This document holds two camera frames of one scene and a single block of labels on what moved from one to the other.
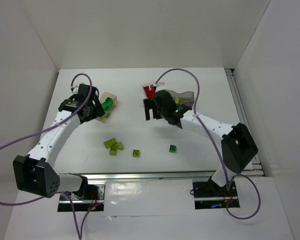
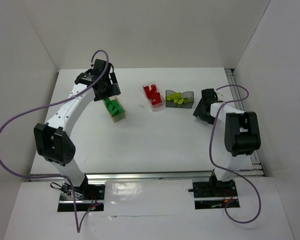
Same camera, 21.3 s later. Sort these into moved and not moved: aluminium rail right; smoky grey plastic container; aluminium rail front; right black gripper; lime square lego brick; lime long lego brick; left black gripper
Moved: lime long lego brick; left black gripper; lime square lego brick; right black gripper
Not moved: aluminium rail right; aluminium rail front; smoky grey plastic container
